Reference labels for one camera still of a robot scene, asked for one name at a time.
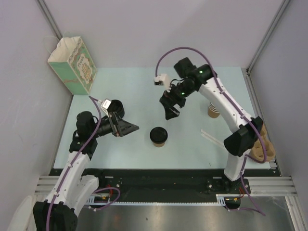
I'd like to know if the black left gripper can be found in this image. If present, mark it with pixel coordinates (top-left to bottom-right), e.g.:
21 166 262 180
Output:
90 112 138 138

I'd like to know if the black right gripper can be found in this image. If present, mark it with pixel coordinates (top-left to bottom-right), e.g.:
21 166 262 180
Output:
159 81 195 120

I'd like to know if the black plastic cup lid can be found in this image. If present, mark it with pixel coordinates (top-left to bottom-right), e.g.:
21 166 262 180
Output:
149 127 168 143

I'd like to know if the brown paper coffee cup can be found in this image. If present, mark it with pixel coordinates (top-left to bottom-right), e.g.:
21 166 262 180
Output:
153 142 165 147

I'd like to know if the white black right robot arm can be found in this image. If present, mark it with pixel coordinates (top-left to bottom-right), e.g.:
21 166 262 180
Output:
154 58 263 193

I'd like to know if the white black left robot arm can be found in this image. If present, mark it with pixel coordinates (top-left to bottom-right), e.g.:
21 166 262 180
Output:
33 111 139 231

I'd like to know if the stack of black cup lids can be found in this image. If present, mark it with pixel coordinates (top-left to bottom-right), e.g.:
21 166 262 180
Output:
108 100 125 118

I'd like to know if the white wrapped straw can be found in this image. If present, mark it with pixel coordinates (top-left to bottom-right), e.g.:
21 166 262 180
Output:
200 129 225 149

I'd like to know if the stack of brown paper cups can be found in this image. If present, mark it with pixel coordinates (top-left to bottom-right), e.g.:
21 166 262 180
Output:
207 103 220 118

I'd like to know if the green patterned paper gift bag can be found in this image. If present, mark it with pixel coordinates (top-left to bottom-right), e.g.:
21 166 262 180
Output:
48 36 97 95

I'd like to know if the brown cardboard cup carrier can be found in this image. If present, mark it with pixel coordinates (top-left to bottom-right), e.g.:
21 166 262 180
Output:
247 124 276 164

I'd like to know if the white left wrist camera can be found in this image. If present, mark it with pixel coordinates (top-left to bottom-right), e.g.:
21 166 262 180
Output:
98 99 112 116

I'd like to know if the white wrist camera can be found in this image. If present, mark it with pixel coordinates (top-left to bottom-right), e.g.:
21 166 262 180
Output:
98 99 112 116
154 74 170 88

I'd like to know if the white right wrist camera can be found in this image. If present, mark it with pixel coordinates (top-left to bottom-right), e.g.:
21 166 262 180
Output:
154 74 170 88

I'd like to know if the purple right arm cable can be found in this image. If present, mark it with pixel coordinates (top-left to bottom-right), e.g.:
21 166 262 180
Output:
155 47 267 216

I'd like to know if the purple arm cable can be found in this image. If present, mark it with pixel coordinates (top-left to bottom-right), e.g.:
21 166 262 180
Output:
45 95 109 231
155 47 267 216

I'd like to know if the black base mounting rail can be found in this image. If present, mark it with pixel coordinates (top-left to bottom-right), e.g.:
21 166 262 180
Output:
82 168 280 203

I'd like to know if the white slotted cable duct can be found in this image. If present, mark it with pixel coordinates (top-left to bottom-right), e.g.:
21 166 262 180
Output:
84 194 228 206

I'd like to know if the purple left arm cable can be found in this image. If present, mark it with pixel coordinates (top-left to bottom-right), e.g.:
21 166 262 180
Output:
45 95 109 231

